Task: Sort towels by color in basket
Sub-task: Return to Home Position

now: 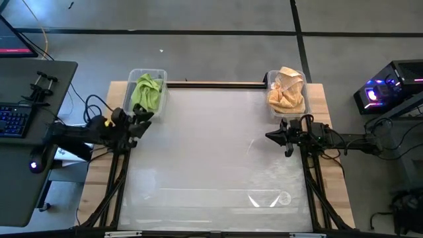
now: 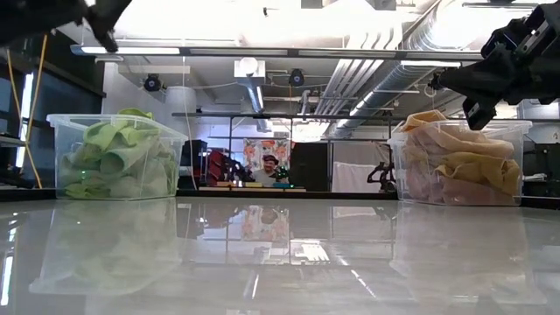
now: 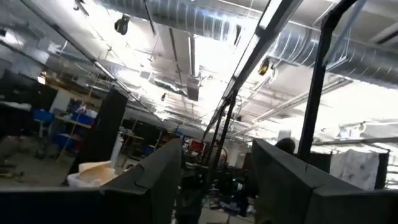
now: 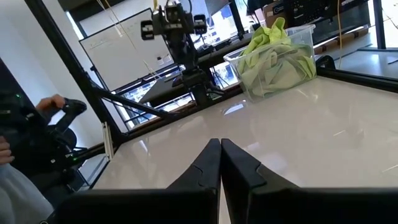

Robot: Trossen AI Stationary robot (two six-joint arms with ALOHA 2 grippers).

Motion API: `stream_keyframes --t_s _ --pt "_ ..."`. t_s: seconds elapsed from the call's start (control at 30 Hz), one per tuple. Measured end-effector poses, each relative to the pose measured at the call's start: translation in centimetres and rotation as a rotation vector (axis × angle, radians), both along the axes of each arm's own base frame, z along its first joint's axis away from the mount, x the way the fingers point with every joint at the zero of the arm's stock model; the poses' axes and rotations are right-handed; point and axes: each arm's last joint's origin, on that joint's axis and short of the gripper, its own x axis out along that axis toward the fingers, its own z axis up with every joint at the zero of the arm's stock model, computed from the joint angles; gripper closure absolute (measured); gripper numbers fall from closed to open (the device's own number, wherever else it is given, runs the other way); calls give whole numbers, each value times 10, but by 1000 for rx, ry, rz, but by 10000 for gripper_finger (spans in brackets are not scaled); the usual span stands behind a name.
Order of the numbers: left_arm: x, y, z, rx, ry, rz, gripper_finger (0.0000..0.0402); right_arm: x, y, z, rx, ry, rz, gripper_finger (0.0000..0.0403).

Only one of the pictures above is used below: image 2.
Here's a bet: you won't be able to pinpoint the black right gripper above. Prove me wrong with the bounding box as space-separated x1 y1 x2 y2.
439 0 560 131

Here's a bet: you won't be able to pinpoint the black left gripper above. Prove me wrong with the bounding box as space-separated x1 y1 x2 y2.
0 0 132 53

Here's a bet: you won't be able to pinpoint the light orange checked towel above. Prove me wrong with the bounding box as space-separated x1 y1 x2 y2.
400 109 515 161

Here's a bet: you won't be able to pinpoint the mustard yellow towel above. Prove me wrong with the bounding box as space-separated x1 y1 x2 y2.
435 151 522 196

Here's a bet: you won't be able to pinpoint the salmon pink towel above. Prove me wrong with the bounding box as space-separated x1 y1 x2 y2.
404 172 517 206

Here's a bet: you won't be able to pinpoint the pale green towel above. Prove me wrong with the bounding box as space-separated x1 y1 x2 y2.
100 139 179 198
59 143 115 199

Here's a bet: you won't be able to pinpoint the black hanging ceiling device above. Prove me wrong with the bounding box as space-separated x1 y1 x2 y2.
427 69 444 91

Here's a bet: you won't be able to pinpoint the clear plastic bin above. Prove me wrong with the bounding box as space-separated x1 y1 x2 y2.
46 113 188 201
388 118 534 207

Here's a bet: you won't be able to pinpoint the black ceiling spotlight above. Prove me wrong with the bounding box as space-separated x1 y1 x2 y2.
143 73 162 92
288 68 306 88

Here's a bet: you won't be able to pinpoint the white round column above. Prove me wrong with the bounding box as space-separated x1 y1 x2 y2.
164 86 198 132

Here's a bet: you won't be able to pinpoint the white ceiling pipes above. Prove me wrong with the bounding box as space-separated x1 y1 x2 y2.
314 59 386 116

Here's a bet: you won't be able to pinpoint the white cloth sheet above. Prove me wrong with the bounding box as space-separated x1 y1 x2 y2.
332 161 373 193

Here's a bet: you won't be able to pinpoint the white ceiling box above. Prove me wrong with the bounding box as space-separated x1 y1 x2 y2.
233 56 267 80

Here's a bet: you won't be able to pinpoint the long ceiling light bar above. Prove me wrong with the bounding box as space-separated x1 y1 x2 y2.
69 42 485 62

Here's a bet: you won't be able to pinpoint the black cabinet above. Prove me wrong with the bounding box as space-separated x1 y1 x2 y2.
290 142 329 193

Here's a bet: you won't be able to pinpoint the person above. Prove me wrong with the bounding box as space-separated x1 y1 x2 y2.
251 153 284 187

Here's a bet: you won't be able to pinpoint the wooden workbench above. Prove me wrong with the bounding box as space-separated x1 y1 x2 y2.
199 185 307 193

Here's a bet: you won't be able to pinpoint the white glossy table mat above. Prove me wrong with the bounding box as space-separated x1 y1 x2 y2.
0 196 560 315

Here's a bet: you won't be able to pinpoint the silver ventilation duct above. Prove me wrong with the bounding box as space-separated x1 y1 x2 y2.
325 60 463 139

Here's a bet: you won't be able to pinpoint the yellow hanging cable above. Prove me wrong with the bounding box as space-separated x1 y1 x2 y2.
24 33 49 146
4 47 44 190

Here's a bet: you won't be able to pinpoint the black overhead shelf rail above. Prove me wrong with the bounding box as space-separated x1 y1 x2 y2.
171 111 408 122

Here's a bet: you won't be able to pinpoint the black metal table frame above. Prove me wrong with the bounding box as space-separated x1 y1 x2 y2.
0 187 560 210

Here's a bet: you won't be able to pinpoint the floral wall poster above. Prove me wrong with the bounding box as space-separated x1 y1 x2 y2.
242 138 292 172

